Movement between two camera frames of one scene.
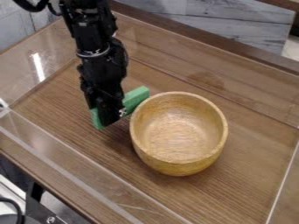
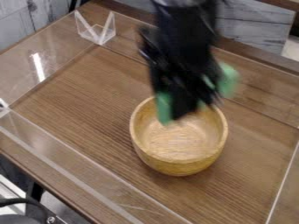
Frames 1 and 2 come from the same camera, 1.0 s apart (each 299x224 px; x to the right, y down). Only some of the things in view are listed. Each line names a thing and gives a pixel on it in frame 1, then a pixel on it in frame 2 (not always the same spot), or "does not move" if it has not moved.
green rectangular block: [132, 99] -> [228, 82]
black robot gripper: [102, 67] -> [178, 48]
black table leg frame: [37, 213] does not move
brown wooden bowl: [178, 131] does not move
